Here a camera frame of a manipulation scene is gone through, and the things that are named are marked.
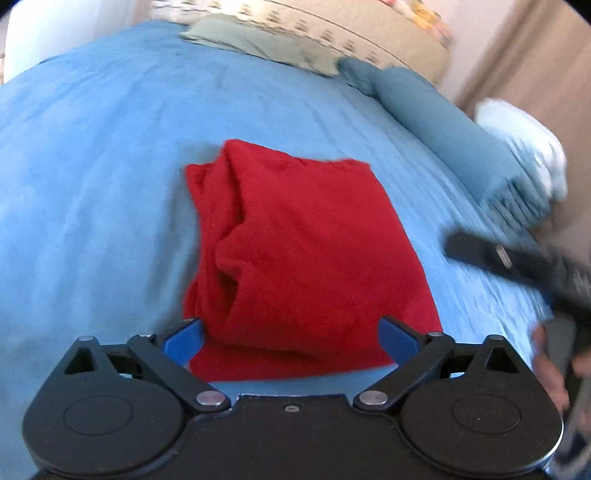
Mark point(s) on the beige curtain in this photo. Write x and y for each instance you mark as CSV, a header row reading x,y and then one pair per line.
x,y
531,50

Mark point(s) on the folded blue duvet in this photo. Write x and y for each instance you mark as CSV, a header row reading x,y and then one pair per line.
x,y
438,134

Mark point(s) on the white duvet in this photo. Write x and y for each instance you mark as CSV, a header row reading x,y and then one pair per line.
x,y
531,143

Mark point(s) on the bed with blue sheet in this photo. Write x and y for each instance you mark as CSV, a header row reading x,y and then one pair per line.
x,y
92,184

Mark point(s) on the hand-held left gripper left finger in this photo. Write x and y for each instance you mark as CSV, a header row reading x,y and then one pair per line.
x,y
184,344

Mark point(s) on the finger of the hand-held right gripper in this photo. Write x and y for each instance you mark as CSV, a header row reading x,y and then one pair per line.
x,y
480,254

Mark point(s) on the red knit sweater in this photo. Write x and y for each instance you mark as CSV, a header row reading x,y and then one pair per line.
x,y
300,258

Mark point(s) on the beige patterned pillow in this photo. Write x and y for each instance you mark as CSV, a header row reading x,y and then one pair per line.
x,y
360,32

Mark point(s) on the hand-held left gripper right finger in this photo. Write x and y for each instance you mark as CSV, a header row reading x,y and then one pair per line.
x,y
397,344

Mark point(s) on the person's right hand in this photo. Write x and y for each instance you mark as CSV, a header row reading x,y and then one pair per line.
x,y
551,378

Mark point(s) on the green pillow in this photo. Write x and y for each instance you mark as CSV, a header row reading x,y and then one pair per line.
x,y
258,41

